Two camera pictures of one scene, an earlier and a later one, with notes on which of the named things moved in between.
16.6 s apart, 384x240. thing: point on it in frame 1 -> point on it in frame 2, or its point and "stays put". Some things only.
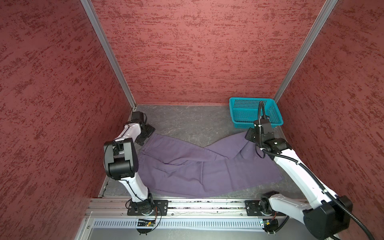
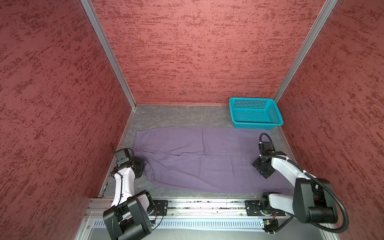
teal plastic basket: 244,111 stays put
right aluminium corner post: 325,11 stays put
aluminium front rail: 116,208 stays put
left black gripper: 150,129 -> 142,162
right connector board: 270,225 stays put
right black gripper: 248,135 -> 265,173
